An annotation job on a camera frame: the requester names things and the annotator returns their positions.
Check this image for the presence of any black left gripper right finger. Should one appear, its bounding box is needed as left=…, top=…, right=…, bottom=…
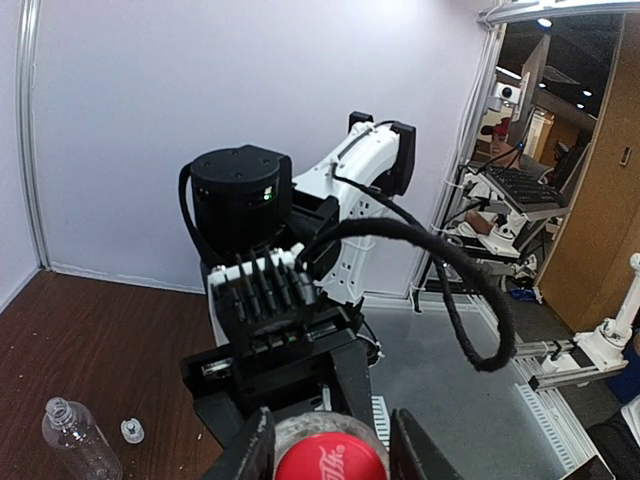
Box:
left=389, top=408, right=463, bottom=480

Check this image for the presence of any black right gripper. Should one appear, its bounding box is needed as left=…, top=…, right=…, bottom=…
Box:
left=180, top=328, right=374, bottom=440

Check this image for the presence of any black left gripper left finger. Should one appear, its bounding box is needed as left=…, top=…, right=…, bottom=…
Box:
left=202, top=407, right=276, bottom=480

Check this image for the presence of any red-label cola bottle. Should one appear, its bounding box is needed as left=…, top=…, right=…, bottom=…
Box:
left=273, top=411, right=390, bottom=479

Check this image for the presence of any red bottle cap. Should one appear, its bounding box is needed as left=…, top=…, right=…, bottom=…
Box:
left=274, top=432, right=388, bottom=480

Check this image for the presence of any white bottle cap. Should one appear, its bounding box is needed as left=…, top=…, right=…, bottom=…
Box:
left=120, top=418, right=145, bottom=445

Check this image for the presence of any clear plastic bottle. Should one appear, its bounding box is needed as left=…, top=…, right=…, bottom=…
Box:
left=41, top=397, right=123, bottom=480

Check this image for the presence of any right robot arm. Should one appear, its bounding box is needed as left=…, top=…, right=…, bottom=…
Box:
left=179, top=112, right=416, bottom=446

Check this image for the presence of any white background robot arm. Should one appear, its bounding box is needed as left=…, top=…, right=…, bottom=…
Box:
left=574, top=253, right=639, bottom=373

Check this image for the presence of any black keyboard on stand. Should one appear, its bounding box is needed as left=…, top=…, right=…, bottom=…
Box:
left=479, top=165, right=569, bottom=221

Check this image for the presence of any person in red cap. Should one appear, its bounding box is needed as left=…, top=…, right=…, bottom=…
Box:
left=464, top=117, right=551, bottom=236

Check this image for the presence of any wooden door panel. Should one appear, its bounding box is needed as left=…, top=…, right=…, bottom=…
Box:
left=538, top=13, right=639, bottom=332

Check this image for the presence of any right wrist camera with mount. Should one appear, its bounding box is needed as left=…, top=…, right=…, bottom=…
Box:
left=207, top=243, right=318, bottom=360

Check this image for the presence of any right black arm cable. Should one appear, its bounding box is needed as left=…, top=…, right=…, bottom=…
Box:
left=294, top=174, right=517, bottom=374

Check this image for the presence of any left aluminium frame post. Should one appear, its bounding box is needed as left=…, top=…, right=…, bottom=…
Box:
left=15, top=0, right=51, bottom=270

